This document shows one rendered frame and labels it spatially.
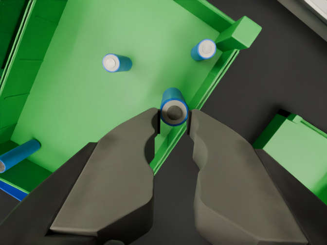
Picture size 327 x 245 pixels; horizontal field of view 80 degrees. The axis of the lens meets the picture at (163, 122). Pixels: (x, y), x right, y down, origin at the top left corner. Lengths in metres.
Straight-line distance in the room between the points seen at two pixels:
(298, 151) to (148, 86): 0.59
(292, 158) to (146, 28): 0.62
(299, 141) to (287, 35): 0.32
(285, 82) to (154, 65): 0.48
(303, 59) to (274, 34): 0.11
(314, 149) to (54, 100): 0.72
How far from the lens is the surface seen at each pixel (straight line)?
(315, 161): 0.80
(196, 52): 0.21
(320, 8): 0.55
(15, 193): 0.85
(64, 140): 0.32
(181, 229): 0.83
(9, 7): 0.50
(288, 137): 0.72
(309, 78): 0.71
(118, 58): 0.21
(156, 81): 0.26
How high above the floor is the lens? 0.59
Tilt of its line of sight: 74 degrees down
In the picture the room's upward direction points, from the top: 173 degrees counter-clockwise
